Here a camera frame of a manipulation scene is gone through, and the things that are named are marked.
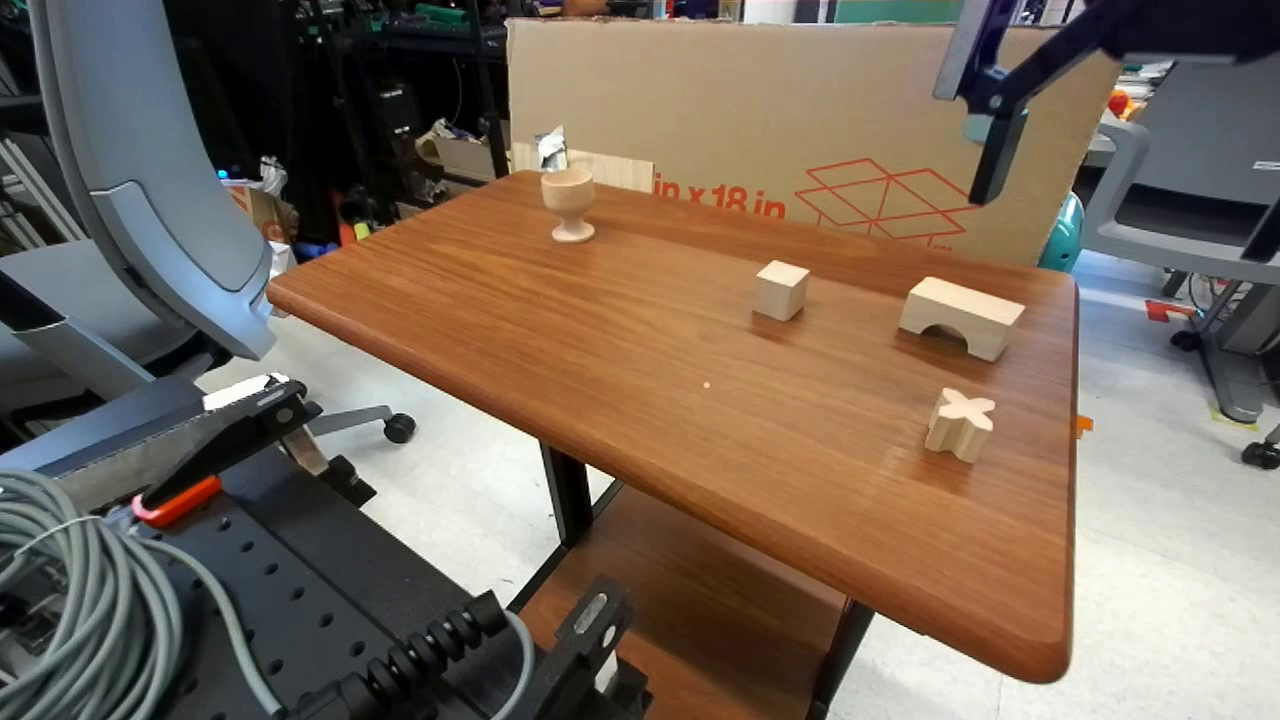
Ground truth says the wooden cross-shaped block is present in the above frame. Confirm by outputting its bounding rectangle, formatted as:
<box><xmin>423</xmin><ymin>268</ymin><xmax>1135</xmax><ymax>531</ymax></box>
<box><xmin>924</xmin><ymin>388</ymin><xmax>997</xmax><ymax>465</ymax></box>

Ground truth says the coil of grey cable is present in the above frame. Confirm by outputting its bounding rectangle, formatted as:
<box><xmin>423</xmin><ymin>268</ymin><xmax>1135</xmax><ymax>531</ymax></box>
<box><xmin>0</xmin><ymin>470</ymin><xmax>289</xmax><ymax>720</ymax></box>

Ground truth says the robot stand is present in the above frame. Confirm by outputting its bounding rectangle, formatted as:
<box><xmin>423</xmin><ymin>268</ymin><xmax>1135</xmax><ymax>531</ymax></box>
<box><xmin>0</xmin><ymin>374</ymin><xmax>653</xmax><ymax>720</ymax></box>

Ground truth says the black clamp with orange tip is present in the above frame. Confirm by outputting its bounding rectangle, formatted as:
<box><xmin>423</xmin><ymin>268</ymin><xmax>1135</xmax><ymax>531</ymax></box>
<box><xmin>131</xmin><ymin>380</ymin><xmax>323</xmax><ymax>529</ymax></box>

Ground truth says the grey office chair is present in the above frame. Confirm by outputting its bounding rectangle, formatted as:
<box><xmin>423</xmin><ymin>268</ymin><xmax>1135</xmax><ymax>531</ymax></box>
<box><xmin>0</xmin><ymin>0</ymin><xmax>417</xmax><ymax>447</ymax></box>

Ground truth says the black corrugated hose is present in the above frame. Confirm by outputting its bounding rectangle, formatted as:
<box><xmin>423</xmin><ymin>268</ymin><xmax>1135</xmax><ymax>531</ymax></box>
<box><xmin>335</xmin><ymin>590</ymin><xmax>513</xmax><ymax>720</ymax></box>

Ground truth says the wooden arch block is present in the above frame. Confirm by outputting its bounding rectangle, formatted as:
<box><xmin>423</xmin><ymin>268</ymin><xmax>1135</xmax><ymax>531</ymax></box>
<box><xmin>898</xmin><ymin>276</ymin><xmax>1026</xmax><ymax>363</ymax></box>

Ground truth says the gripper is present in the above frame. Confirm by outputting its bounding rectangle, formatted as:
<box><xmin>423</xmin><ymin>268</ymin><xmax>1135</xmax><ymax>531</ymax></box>
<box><xmin>934</xmin><ymin>0</ymin><xmax>1280</xmax><ymax>207</ymax></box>

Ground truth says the black cluttered shelf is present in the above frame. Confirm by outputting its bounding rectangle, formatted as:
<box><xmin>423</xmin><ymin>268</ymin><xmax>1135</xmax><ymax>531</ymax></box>
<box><xmin>165</xmin><ymin>0</ymin><xmax>511</xmax><ymax>251</ymax></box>

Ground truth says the large cardboard box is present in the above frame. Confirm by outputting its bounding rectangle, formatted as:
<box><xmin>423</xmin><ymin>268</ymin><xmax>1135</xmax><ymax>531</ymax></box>
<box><xmin>505</xmin><ymin>18</ymin><xmax>1123</xmax><ymax>267</ymax></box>

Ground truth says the wooden goblet cup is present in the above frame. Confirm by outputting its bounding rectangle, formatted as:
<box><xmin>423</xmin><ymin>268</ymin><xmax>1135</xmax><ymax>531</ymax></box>
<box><xmin>541</xmin><ymin>167</ymin><xmax>597</xmax><ymax>244</ymax></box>

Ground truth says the wooden cube block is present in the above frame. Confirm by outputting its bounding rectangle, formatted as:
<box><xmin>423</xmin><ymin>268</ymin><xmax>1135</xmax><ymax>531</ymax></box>
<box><xmin>753</xmin><ymin>260</ymin><xmax>811</xmax><ymax>323</ymax></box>

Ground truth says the small open cardboard box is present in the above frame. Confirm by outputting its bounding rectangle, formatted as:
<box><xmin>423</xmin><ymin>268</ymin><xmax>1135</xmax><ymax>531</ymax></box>
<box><xmin>222</xmin><ymin>178</ymin><xmax>299</xmax><ymax>245</ymax></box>

